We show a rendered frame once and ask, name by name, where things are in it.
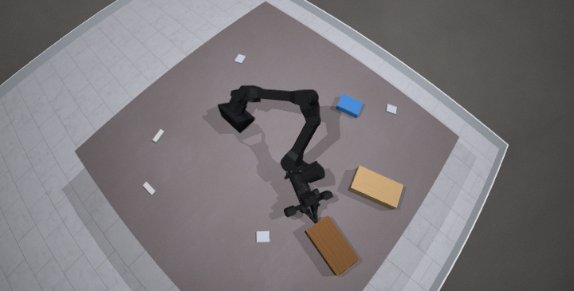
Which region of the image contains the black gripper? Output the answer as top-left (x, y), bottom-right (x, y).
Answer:
top-left (284, 184), bottom-right (333, 224)

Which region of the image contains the blue rectangular block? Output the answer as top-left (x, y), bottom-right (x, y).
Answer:
top-left (336, 94), bottom-right (363, 118)

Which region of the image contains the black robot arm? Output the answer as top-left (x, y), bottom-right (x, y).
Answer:
top-left (225, 85), bottom-right (325, 207)

